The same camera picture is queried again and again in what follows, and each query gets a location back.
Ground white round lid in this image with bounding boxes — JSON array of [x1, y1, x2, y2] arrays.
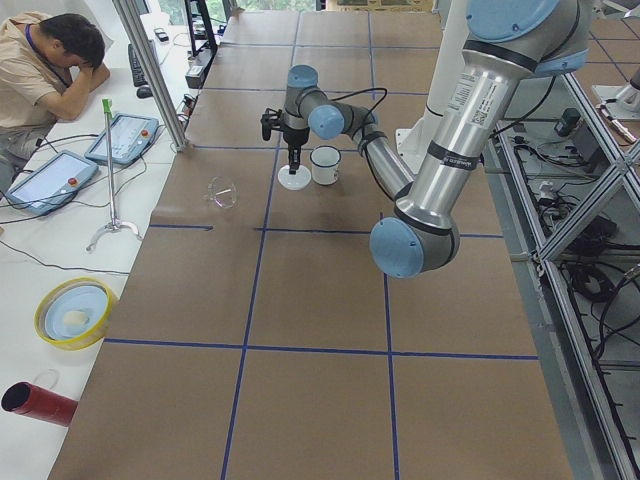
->
[[277, 165, 312, 191]]

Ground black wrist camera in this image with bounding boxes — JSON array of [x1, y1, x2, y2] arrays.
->
[[260, 108, 283, 141]]

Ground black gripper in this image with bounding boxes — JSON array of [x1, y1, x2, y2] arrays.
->
[[281, 112, 310, 175]]

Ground near teach pendant tablet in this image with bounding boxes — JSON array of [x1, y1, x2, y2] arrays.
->
[[5, 150, 98, 215]]

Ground black cable bundle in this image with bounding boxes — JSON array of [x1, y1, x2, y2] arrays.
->
[[529, 179, 640, 351]]

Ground metal stand green top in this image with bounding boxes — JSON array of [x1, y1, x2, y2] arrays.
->
[[86, 98, 143, 253]]

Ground white enamel cup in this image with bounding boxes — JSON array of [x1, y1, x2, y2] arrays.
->
[[310, 146, 341, 186]]

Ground light blue plate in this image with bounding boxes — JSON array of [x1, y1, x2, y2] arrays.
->
[[44, 285, 108, 341]]

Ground aluminium frame post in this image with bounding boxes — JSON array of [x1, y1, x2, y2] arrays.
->
[[112, 0, 188, 152]]

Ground seated man beige shirt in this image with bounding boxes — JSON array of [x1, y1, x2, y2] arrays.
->
[[1, 12, 110, 192]]

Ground blue tape grid lines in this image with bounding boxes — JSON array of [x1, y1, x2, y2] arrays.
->
[[102, 9, 640, 480]]

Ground teach pendant tablet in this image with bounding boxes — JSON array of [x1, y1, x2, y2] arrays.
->
[[84, 113, 159, 167], [5, 150, 98, 215]]

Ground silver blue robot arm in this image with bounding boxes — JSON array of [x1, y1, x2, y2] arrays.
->
[[261, 1, 594, 278]]

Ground aluminium frame rail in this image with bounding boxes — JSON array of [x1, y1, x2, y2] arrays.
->
[[469, 29, 640, 480]]

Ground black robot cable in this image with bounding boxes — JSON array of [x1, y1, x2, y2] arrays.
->
[[331, 87, 390, 126]]

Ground black computer mouse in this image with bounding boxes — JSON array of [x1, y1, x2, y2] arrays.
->
[[136, 86, 153, 99]]

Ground black keyboard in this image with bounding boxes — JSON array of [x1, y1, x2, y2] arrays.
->
[[127, 44, 147, 87]]

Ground red cardboard tube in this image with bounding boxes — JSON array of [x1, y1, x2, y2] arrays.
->
[[1, 382, 78, 427]]

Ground far teach pendant tablet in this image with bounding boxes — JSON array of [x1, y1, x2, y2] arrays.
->
[[84, 113, 159, 167]]

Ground clear plastic funnel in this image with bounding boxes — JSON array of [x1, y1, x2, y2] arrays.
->
[[203, 176, 238, 209]]

